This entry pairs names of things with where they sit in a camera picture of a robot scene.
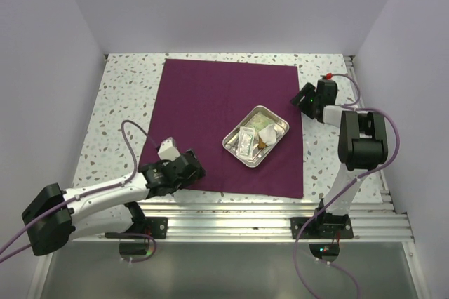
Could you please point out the aluminium rail frame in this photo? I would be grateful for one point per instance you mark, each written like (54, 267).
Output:
(128, 90)

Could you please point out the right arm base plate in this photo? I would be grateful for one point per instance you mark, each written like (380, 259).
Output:
(334, 227)

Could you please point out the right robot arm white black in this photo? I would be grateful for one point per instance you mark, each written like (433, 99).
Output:
(362, 143)

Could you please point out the suture packet white green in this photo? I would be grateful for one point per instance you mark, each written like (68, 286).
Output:
(245, 142)

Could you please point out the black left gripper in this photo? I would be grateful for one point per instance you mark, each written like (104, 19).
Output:
(197, 174)

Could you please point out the bagged bandage roll green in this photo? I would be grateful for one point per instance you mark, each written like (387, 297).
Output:
(259, 121)

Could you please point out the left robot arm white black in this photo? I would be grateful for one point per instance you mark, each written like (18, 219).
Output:
(57, 216)

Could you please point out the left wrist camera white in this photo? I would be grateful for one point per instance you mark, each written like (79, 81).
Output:
(168, 150)

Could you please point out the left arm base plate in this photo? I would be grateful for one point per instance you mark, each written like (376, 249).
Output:
(151, 227)

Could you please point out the white gauze pad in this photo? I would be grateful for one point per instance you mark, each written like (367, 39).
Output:
(268, 135)

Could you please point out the purple cloth mat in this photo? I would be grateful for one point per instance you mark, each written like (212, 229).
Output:
(198, 103)

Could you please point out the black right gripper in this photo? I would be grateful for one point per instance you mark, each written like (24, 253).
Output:
(307, 91)

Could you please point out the steel instrument tray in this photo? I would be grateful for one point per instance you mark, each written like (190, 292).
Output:
(230, 141)

